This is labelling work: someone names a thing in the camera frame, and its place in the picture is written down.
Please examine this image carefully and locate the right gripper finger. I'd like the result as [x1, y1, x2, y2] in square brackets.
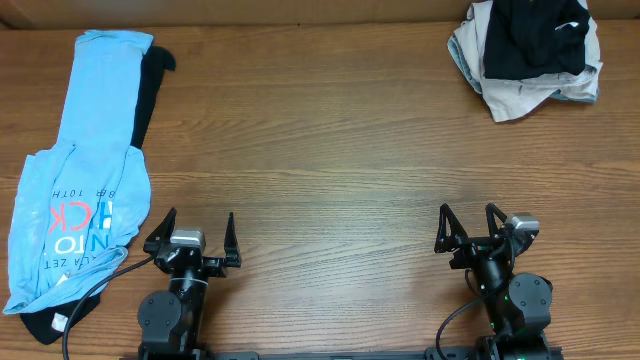
[434, 203, 468, 253]
[485, 203, 507, 238]

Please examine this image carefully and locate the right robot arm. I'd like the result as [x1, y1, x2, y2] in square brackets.
[434, 203, 562, 360]

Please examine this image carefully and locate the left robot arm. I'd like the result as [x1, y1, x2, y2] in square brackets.
[137, 209, 242, 359]

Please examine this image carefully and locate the grey-blue garment under pile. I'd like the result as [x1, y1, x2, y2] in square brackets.
[448, 32, 603, 103]

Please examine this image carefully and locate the light blue printed t-shirt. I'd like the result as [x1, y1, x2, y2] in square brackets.
[3, 30, 153, 315]

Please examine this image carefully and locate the black garment on left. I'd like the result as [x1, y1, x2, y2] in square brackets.
[20, 46, 176, 345]

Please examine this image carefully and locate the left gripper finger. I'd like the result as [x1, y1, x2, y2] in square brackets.
[224, 212, 242, 268]
[143, 207, 177, 254]

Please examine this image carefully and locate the beige garment in pile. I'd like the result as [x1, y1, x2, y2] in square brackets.
[447, 1, 597, 122]

